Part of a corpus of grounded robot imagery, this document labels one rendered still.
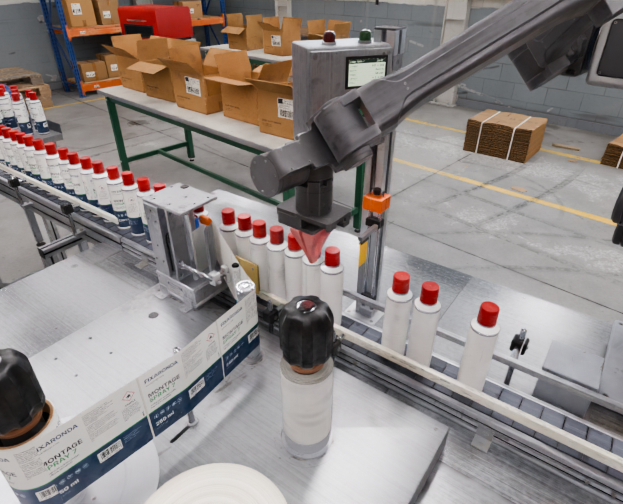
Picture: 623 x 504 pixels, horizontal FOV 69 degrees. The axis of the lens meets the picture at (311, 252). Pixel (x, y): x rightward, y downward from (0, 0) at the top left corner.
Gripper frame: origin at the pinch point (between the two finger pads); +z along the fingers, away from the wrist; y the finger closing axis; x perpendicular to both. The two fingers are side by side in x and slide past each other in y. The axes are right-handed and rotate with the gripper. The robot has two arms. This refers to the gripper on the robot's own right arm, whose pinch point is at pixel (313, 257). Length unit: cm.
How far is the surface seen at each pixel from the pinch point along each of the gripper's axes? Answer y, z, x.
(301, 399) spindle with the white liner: 8.0, 15.8, -13.7
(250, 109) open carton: -159, 32, 152
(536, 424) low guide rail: 38.5, 27.2, 14.3
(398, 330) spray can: 10.0, 21.9, 16.0
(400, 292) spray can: 9.1, 13.0, 16.5
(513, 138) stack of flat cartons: -60, 96, 409
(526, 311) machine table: 28, 35, 57
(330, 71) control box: -11.2, -24.8, 20.0
